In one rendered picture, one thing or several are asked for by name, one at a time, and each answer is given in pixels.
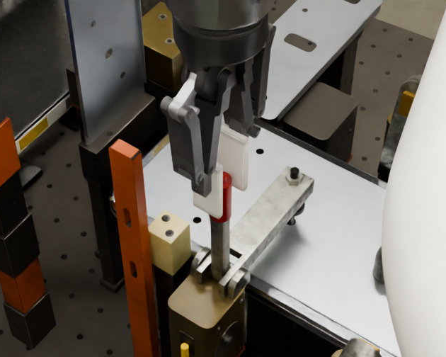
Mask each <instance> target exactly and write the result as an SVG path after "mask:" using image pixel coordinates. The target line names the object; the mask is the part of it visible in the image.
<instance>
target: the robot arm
mask: <svg viewBox="0 0 446 357"><path fill-rule="evenodd" d="M277 2H278V0H164V3H165V5H166V7H167V9H168V10H169V11H170V12H171V13H172V23H173V39H174V41H175V43H176V45H177V47H178V49H179V50H180V52H181V54H182V56H183V58H184V60H185V62H184V67H183V71H182V74H181V81H182V83H183V86H182V88H181V90H180V91H179V92H178V94H177V96H176V97H174V98H171V97H169V96H166V97H164V99H163V100H162V102H161V105H160V109H161V110H162V112H163V113H164V115H165V116H166V118H167V124H168V135H169V141H170V147H171V157H172V163H173V171H175V172H176V173H178V174H180V175H181V176H184V177H186V178H187V179H189V180H191V189H192V191H193V205H194V206H195V207H197V208H199V209H201V210H202V211H204V212H206V213H208V214H209V215H211V216H213V217H215V218H217V219H219V218H220V217H221V216H223V171H225V172H227V173H228V174H230V176H231V178H232V186H233V187H235V188H237V189H239V190H240V191H245V190H246V189H247V183H248V137H249V136H250V137H252V138H257V136H258V135H259V133H260V131H261V127H258V126H257V125H254V122H253V119H254V118H255V117H257V118H260V117H261V116H262V115H263V114H264V111H265V101H266V94H267V86H268V72H269V64H270V50H271V47H272V44H273V39H274V37H275V32H276V26H275V25H273V24H271V23H269V22H268V14H269V11H270V10H271V8H272V7H274V5H275V4H277ZM251 97H252V98H254V99H255V101H253V100H251ZM222 114H223V115H224V123H225V124H227V125H228V126H229V127H227V126H225V125H221V124H222ZM217 153H218V163H217ZM382 265H383V273H384V284H385V289H386V294H387V301H388V305H389V312H390V315H391V320H392V324H393V327H394V332H395V335H396V340H397V343H398V345H399V350H400V353H401V357H446V9H445V13H444V16H443V18H442V21H441V24H440V27H439V30H438V33H437V35H436V38H435V42H434V43H433V47H432V50H431V52H430V55H429V58H428V61H427V64H426V66H425V69H424V72H423V76H422V78H421V81H420V84H419V86H418V90H417V92H416V95H415V98H414V100H413V104H412V106H411V109H410V112H409V115H408V117H407V120H406V124H405V126H404V130H403V132H402V135H401V138H400V140H399V144H398V147H397V150H396V154H395V156H394V160H393V163H392V166H391V171H390V175H389V180H388V184H387V190H386V195H385V199H384V210H383V218H382Z"/></svg>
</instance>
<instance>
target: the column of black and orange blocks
mask: <svg viewBox="0 0 446 357"><path fill-rule="evenodd" d="M20 168H21V164H20V161H19V157H18V151H17V148H16V142H15V139H14V135H13V129H12V126H11V120H10V118H8V117H6V113H5V110H4V104H3V101H2V97H1V92H0V285H1V289H2V293H3V295H4V299H5V301H4V302H3V306H4V310H5V313H6V317H7V320H8V324H9V327H10V330H11V334H12V336H14V337H15V338H17V339H18V340H19V341H21V342H23V343H24V344H25V345H27V346H29V347H30V348H32V349H34V348H35V347H36V346H37V345H38V344H39V343H40V342H41V341H42V340H43V339H44V338H45V336H46V335H47V334H48V333H49V332H50V331H51V330H52V329H53V328H54V327H55V326H56V321H55V315H54V312H53V308H52V302H51V299H50V293H49V291H47V290H46V289H45V284H44V280H43V277H42V271H41V267H40V262H39V258H38V256H39V255H40V249H39V246H38V240H37V236H36V233H35V227H34V223H33V218H32V215H31V213H29V212H28V209H27V206H26V202H25V196H24V193H23V187H22V184H21V178H20V175H19V171H18V170H19V169H20Z"/></svg>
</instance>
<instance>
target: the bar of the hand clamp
mask: <svg viewBox="0 0 446 357"><path fill-rule="evenodd" d="M313 189H314V179H313V178H311V177H310V176H307V175H306V174H303V173H302V172H300V171H299V169H298V168H297V167H290V166H286V167H285V169H284V170H283V171H282V172H281V173H280V175H279V176H278V177H277V178H276V179H275V180H274V181H273V182H272V183H271V185H270V186H269V187H268V188H267V189H266V190H265V192H264V193H263V194H262V195H261V196H260V198H259V199H258V200H257V201H256V202H255V203H254V204H253V205H252V206H251V207H250V208H249V210H248V211H247V212H246V213H245V214H244V216H243V217H242V218H241V219H240V220H239V221H238V222H237V223H236V224H235V225H234V227H233V228H232V229H231V230H230V248H229V253H230V254H231V255H232V256H235V257H236V258H238V261H237V262H236V263H235V264H234V265H233V266H232V267H231V268H230V269H229V271H228V272H227V273H226V274H225V276H224V277H223V278H222V279H221V281H220V282H219V283H218V285H219V295H220V296H222V297H223V298H225V296H226V295H227V288H228V285H229V282H230V280H231V278H232V277H233V275H234V274H235V273H236V272H237V271H238V270H239V269H240V268H242V267H243V268H245V269H247V270H248V269H249V268H250V267H251V265H252V264H253V263H254V261H255V260H256V259H257V258H258V257H259V256H260V255H261V254H262V252H263V251H264V250H265V248H266V247H267V246H268V245H269V243H271V242H272V241H273V239H274V238H275V237H276V236H277V234H278V233H279V232H280V230H281V229H282V228H283V227H284V226H285V225H286V224H287V222H288V221H289V220H290V219H291V218H292V217H294V216H298V215H300V214H302V213H303V211H304V207H305V201H306V199H307V198H308V197H309V196H310V195H311V194H312V193H313ZM210 267H211V253H210V254H209V255H208V257H207V258H206V259H205V260H204V261H203V262H202V263H201V264H200V265H199V266H198V268H197V269H196V281H197V282H198V283H199V284H201V285H202V284H203V283H204V282H205V281H206V280H207V278H208V277H209V276H210V275H211V271H210Z"/></svg>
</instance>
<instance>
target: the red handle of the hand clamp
mask: <svg viewBox="0 0 446 357"><path fill-rule="evenodd" d="M231 200H232V178H231V176H230V174H228V173H227V172H225V171H223V216H221V217H220V218H219V219H217V218H215V217H213V216H211V215H209V216H210V221H211V267H210V271H211V276H212V277H213V278H214V279H216V280H217V281H221V279H222V278H223V277H224V276H225V274H226V273H227V272H228V271H229V267H230V262H229V248H230V218H231Z"/></svg>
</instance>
